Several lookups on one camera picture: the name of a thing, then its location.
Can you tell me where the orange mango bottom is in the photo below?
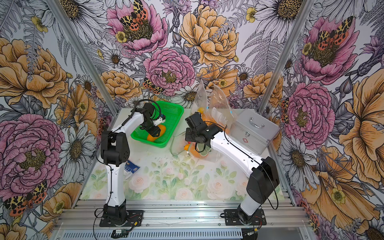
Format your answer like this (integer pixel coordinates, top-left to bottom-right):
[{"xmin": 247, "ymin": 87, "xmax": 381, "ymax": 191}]
[{"xmin": 147, "ymin": 125, "xmax": 167, "ymax": 142}]

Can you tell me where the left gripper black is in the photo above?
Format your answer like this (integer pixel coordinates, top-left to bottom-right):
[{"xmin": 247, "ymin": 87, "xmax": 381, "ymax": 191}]
[{"xmin": 141, "ymin": 118, "xmax": 161, "ymax": 138}]

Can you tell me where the orange mango top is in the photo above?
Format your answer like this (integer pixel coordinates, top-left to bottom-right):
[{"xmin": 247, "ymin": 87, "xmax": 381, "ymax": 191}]
[{"xmin": 184, "ymin": 143, "xmax": 208, "ymax": 159}]

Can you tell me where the blue white small packet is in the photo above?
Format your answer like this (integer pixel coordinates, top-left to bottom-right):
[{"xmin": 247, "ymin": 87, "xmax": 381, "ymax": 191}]
[{"xmin": 124, "ymin": 160, "xmax": 140, "ymax": 180}]

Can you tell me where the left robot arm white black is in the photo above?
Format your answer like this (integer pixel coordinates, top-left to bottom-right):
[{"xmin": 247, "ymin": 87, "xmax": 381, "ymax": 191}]
[{"xmin": 100, "ymin": 99, "xmax": 166, "ymax": 227}]

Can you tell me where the small green circuit board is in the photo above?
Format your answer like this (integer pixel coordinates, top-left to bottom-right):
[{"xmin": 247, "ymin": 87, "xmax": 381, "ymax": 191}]
[{"xmin": 111, "ymin": 229, "xmax": 129, "ymax": 239}]

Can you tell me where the silver metal case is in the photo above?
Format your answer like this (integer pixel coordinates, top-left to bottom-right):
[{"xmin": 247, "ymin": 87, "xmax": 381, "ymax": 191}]
[{"xmin": 230, "ymin": 109, "xmax": 280, "ymax": 155}]

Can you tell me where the clear zip-top bag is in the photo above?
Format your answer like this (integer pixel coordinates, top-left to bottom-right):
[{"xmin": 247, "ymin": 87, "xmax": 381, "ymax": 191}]
[
  {"xmin": 170, "ymin": 132, "xmax": 222, "ymax": 163},
  {"xmin": 190, "ymin": 80, "xmax": 211, "ymax": 120},
  {"xmin": 209, "ymin": 85, "xmax": 236, "ymax": 129}
]

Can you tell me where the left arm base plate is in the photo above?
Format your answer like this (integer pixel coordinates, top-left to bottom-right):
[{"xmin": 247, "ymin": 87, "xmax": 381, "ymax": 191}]
[{"xmin": 99, "ymin": 210, "xmax": 144, "ymax": 228}]

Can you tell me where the orange mango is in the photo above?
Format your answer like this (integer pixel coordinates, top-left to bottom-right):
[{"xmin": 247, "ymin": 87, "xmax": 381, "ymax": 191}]
[
  {"xmin": 147, "ymin": 125, "xmax": 167, "ymax": 142},
  {"xmin": 184, "ymin": 143, "xmax": 208, "ymax": 159}
]

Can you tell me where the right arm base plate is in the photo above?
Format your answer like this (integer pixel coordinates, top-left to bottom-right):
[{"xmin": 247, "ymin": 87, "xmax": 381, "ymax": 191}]
[{"xmin": 220, "ymin": 209, "xmax": 267, "ymax": 227}]

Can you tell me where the green plastic basket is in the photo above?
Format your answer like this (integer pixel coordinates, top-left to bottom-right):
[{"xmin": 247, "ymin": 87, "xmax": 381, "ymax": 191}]
[{"xmin": 131, "ymin": 101, "xmax": 184, "ymax": 148}]

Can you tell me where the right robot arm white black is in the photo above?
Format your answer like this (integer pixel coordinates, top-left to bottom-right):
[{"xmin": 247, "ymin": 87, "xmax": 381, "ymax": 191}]
[{"xmin": 185, "ymin": 112, "xmax": 280, "ymax": 225}]

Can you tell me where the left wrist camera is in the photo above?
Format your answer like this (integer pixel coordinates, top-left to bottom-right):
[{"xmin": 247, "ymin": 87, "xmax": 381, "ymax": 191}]
[{"xmin": 153, "ymin": 114, "xmax": 166, "ymax": 126}]

